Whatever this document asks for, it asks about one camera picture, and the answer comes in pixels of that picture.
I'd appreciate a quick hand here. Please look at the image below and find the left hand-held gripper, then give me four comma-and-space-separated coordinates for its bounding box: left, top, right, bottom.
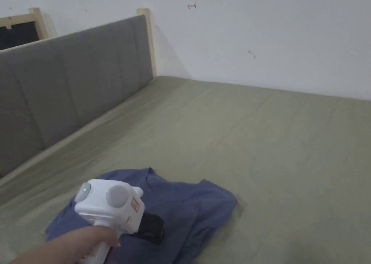
74, 179, 166, 264

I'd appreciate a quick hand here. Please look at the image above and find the dark blue shirt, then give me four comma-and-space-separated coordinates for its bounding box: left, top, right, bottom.
45, 167, 239, 264

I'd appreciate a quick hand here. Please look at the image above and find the person's left forearm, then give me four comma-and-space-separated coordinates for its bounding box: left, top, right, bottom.
8, 238, 76, 264

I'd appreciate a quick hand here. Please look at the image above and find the person's left hand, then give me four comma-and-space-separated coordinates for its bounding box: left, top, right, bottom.
51, 225, 121, 264

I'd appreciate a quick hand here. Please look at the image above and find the bed with pale green sheet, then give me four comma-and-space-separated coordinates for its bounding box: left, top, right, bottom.
0, 75, 371, 264

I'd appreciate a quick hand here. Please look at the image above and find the grey padded headboard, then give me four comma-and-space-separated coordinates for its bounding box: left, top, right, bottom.
0, 8, 158, 178

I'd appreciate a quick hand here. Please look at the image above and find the wooden frame with dark panel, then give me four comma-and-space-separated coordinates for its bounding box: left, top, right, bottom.
0, 7, 57, 51

